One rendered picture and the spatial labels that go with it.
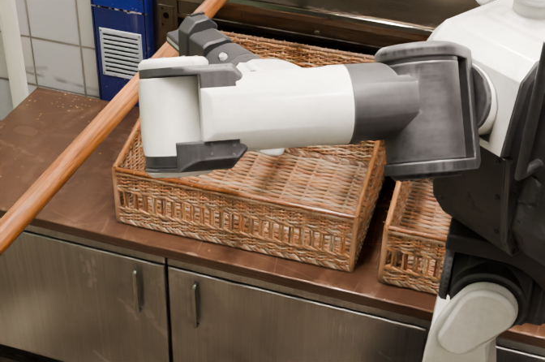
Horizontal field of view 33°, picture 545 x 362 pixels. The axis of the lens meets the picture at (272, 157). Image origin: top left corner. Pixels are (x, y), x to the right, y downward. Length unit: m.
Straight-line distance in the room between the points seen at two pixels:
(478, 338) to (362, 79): 0.53
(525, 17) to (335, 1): 1.06
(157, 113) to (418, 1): 1.25
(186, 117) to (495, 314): 0.58
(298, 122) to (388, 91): 0.10
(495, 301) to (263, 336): 0.88
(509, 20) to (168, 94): 0.44
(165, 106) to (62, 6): 1.55
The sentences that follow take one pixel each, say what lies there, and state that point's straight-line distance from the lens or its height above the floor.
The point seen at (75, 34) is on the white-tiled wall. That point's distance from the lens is 2.56.
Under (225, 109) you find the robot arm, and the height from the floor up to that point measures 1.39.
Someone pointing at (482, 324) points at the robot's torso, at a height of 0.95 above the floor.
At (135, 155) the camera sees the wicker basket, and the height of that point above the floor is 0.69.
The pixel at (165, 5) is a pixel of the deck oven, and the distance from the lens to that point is 2.39.
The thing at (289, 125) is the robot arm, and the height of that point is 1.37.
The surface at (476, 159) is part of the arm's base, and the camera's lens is 1.09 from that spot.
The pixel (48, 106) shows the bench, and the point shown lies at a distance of 2.57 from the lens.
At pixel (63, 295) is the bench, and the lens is 2.31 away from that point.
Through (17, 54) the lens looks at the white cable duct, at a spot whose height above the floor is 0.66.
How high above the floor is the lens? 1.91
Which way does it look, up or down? 35 degrees down
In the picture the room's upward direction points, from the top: 2 degrees clockwise
